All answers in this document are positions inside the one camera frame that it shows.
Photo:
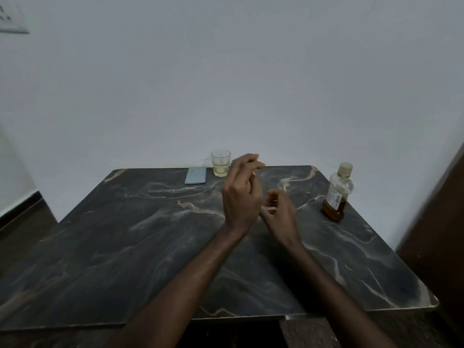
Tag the person's left hand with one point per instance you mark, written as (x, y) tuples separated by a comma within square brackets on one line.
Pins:
[(241, 202)]

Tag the person's right hand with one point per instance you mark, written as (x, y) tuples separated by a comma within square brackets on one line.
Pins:
[(282, 221)]

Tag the person's left fingers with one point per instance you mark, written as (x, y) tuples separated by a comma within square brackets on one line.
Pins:
[(248, 166)]

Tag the person's right fingers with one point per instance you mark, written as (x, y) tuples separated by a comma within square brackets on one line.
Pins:
[(273, 202)]

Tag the person's left forearm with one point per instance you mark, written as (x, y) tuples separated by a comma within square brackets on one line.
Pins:
[(181, 289)]

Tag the person's right forearm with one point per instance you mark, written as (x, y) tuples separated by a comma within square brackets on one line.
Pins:
[(333, 297)]

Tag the clear drinking glass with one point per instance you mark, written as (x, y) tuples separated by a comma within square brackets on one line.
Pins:
[(220, 163)]

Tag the light blue smartphone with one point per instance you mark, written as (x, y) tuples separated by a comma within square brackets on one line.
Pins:
[(195, 175)]

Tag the clear bottle with amber liquid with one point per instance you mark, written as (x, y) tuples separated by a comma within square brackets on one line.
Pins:
[(337, 193)]

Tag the dark wooden door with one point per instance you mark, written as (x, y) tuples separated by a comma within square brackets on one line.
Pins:
[(435, 250)]

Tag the white wall switch plate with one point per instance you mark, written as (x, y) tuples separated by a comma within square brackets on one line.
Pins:
[(11, 16)]

